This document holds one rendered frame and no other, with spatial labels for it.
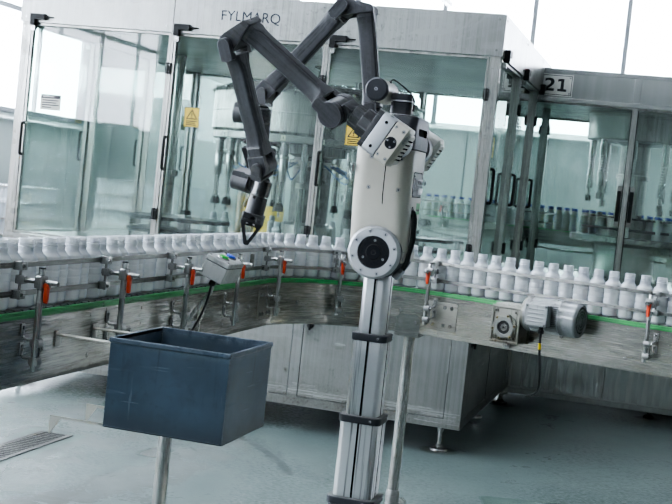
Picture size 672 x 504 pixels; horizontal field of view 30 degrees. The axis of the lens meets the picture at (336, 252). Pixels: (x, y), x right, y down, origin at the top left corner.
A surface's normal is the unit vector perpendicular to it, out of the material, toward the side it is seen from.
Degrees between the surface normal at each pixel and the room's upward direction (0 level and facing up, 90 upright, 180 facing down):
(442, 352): 90
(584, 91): 90
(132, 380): 90
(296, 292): 90
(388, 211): 101
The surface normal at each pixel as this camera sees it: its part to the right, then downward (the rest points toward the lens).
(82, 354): 0.96, 0.11
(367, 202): -0.28, 0.21
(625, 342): -0.55, -0.01
